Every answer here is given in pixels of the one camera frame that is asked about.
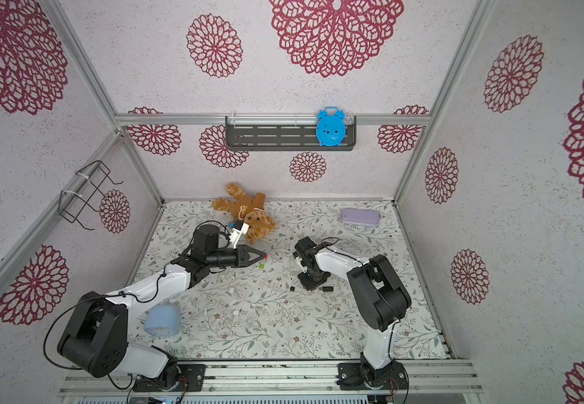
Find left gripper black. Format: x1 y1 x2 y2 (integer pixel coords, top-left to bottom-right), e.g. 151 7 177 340
208 244 267 269

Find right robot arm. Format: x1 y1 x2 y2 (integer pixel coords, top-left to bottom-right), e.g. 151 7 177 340
293 237 412 392

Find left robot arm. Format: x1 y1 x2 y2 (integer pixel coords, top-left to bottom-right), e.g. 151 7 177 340
57 222 268 391

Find brown teddy bear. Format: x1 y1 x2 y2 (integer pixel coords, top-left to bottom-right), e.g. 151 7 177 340
212 183 277 243

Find purple rectangular case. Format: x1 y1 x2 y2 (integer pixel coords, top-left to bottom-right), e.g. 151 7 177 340
339 208 381 227

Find light blue cup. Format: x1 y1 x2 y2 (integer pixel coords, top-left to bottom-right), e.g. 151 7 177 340
144 305 181 338

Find blue alarm clock toy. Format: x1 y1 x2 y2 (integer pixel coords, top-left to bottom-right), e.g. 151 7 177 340
316 107 347 146

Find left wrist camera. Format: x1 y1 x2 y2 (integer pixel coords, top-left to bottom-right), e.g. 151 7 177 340
228 220 249 249

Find aluminium front rail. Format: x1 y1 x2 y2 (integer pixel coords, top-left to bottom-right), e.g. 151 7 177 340
58 360 485 402

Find grey wall shelf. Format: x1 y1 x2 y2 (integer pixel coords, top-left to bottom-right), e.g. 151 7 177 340
225 116 357 152

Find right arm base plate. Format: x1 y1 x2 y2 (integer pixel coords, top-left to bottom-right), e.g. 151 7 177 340
337 360 409 391

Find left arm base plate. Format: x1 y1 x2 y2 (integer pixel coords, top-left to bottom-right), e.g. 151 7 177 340
132 364 207 393

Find black wire wall rack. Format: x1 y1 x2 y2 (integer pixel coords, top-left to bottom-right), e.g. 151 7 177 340
57 160 123 232

